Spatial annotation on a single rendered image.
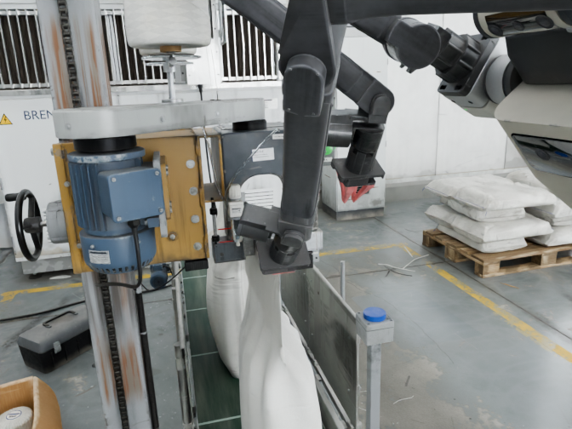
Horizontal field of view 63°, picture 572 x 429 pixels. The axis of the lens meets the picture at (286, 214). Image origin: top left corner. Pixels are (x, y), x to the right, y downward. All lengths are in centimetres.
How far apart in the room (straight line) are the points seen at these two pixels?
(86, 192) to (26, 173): 307
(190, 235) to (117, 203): 34
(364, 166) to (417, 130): 501
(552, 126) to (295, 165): 37
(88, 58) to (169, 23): 32
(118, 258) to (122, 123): 27
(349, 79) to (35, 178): 338
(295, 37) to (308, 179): 26
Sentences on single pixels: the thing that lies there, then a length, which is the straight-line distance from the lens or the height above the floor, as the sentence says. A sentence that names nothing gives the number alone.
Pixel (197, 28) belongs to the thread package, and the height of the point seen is 156.
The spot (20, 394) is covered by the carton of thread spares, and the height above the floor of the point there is 18.
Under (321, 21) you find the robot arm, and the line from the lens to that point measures 44.
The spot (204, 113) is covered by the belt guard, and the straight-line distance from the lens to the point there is 108.
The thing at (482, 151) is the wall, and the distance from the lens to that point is 652.
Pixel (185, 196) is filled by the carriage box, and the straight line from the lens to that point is 118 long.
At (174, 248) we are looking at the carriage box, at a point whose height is 106.
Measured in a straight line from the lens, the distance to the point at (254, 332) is 124.
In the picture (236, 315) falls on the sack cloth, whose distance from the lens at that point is 179.
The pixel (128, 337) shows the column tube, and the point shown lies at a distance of 138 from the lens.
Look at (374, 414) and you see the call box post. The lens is 146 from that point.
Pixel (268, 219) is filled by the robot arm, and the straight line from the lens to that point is 84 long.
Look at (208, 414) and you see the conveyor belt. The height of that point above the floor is 38.
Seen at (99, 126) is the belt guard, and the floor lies 139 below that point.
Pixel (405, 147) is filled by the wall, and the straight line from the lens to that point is 593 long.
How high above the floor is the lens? 145
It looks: 16 degrees down
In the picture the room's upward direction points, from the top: 2 degrees counter-clockwise
